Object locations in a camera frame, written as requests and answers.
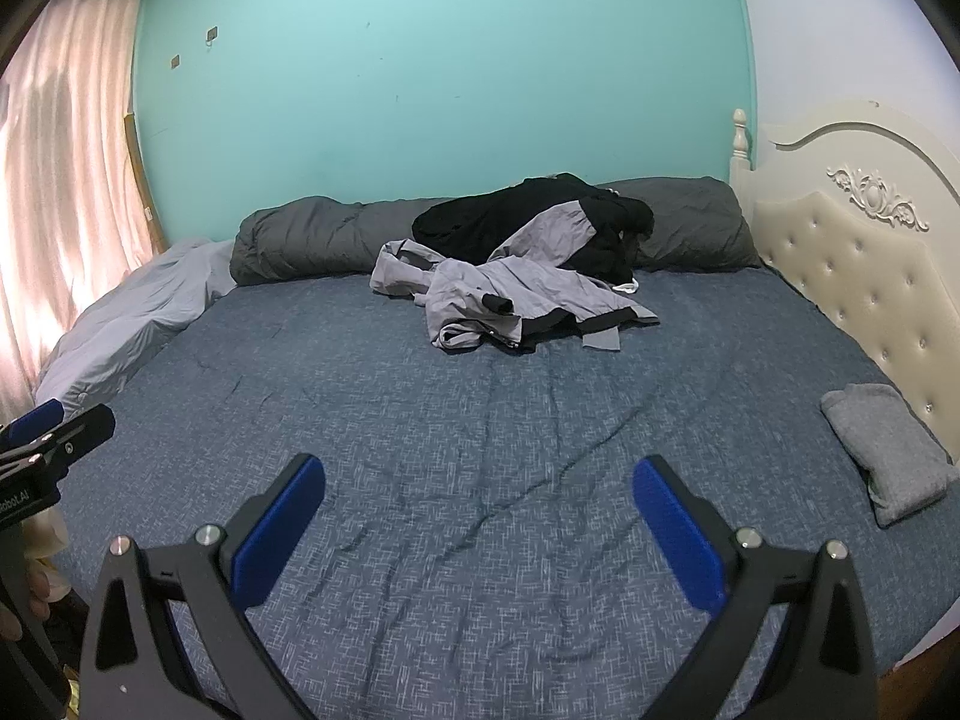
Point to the cream tufted headboard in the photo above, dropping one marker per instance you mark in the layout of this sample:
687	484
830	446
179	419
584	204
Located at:
847	255

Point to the light grey blanket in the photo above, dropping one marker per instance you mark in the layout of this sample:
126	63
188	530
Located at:
127	322

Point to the dark grey rolled duvet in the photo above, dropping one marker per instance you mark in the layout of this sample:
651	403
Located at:
315	240

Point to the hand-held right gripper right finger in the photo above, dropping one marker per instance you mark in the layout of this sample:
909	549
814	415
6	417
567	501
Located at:
675	540

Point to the bed with blue sheet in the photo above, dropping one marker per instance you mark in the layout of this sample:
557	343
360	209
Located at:
480	427

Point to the wooden window frame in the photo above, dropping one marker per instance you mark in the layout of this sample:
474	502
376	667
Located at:
142	180

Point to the white cloth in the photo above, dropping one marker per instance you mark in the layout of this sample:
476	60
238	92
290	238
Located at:
627	287

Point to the grey jacket with black trim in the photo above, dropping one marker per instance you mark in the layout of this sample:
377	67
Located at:
480	285

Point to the pink curtain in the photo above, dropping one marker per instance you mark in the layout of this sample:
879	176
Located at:
60	165

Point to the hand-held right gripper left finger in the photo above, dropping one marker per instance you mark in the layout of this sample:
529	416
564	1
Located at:
277	540

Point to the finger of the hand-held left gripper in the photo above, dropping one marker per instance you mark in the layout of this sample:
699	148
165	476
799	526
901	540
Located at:
34	418
71	439

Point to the black garment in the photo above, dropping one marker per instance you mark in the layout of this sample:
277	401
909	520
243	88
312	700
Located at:
480	221

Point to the person's left hand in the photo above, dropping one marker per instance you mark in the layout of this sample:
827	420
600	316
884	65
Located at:
37	591

